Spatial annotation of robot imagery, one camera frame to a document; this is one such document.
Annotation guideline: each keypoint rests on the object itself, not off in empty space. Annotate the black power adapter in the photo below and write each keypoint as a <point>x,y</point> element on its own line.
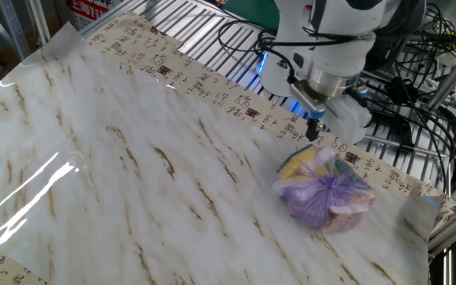
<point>402,90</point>

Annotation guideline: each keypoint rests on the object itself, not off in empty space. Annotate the purple plastic bag of sponges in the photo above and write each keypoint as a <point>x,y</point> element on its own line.
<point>323,190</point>

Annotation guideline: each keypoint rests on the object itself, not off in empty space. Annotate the white metal post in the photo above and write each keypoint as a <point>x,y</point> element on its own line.
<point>38,20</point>

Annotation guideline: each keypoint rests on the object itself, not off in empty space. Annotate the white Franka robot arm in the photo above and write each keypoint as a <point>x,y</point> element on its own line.
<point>331,23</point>

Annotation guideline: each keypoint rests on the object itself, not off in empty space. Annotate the slanted aluminium profile post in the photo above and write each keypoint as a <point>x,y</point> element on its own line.
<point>453,75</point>

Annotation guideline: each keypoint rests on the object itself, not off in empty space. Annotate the thin metal rod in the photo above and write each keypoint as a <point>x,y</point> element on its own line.
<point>410,147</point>

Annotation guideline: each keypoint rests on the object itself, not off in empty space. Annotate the grey perforated steel upright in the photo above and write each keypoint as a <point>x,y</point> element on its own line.
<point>12,27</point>

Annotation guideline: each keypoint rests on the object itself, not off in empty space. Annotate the black curved clamp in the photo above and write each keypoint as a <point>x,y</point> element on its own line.
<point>400,126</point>

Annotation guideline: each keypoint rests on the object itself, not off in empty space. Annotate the red white printed box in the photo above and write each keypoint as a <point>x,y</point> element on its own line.
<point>87,10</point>

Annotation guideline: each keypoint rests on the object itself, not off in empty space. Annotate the beige calligraphy print paper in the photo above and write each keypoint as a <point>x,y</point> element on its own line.
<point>212,91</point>

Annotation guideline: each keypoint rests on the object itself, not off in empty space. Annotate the glossy marble pattern sheet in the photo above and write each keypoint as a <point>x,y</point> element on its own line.
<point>133,178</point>

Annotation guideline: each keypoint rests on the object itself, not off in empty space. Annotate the silver wrist camera blue cap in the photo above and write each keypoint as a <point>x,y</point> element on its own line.
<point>305,99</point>

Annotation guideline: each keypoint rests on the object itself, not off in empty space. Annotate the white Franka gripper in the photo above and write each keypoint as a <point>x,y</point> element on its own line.
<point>348,118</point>

